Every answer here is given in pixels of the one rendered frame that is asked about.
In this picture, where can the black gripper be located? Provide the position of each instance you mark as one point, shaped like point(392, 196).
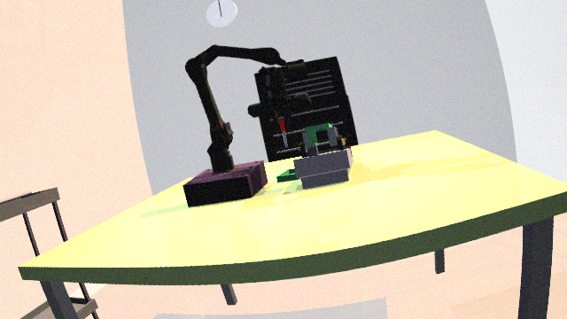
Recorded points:
point(277, 98)

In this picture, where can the red-headed pin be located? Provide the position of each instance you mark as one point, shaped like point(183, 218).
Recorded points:
point(283, 130)

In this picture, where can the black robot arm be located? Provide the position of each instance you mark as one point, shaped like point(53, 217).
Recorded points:
point(221, 133)

